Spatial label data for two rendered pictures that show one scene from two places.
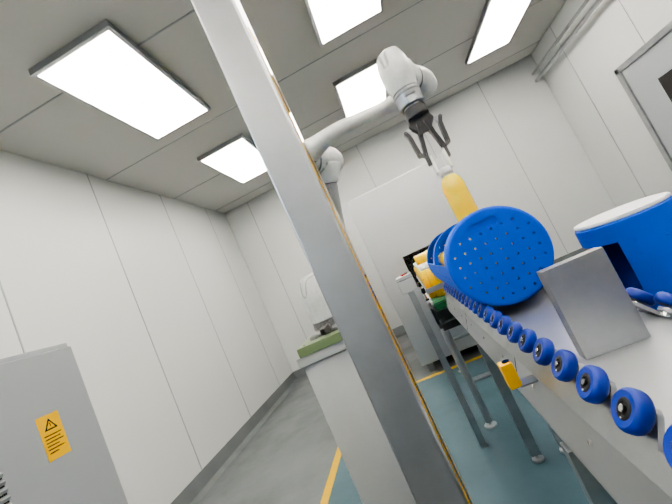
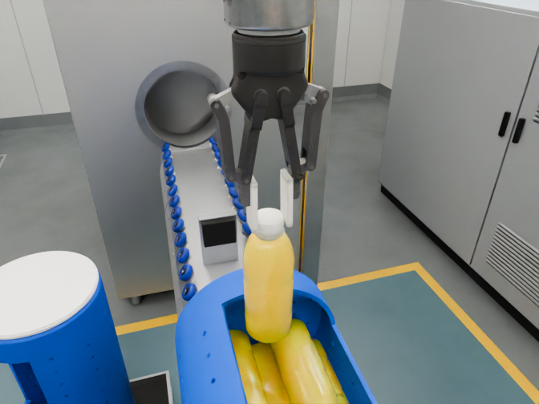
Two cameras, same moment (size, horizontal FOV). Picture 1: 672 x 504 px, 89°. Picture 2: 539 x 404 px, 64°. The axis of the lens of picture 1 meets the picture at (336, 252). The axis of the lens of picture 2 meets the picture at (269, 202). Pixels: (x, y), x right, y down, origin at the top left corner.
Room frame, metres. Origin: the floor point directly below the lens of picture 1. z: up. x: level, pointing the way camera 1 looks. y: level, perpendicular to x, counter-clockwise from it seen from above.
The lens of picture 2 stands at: (1.51, -0.62, 1.71)
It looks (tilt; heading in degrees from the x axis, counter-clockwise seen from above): 32 degrees down; 155
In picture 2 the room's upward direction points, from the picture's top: straight up
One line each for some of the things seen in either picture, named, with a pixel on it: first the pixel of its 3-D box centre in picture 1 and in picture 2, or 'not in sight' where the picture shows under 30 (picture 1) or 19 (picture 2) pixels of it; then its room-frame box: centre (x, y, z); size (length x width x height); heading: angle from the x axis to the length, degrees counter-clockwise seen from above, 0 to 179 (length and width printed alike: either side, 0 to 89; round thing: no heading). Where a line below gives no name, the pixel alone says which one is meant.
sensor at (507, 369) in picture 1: (524, 368); not in sight; (0.66, -0.23, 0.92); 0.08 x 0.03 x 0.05; 80
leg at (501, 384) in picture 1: (509, 400); not in sight; (1.85, -0.49, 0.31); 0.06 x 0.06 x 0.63; 80
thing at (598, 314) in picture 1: (588, 302); (219, 240); (0.59, -0.35, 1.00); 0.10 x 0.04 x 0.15; 80
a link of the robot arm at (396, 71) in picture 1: (397, 72); not in sight; (1.10, -0.44, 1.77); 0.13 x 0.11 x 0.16; 138
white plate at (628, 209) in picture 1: (618, 212); not in sight; (1.21, -0.95, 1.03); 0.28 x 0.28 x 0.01
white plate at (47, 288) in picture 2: not in sight; (34, 289); (0.63, -0.80, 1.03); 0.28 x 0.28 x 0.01
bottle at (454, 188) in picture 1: (459, 198); (268, 280); (1.09, -0.43, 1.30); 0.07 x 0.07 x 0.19
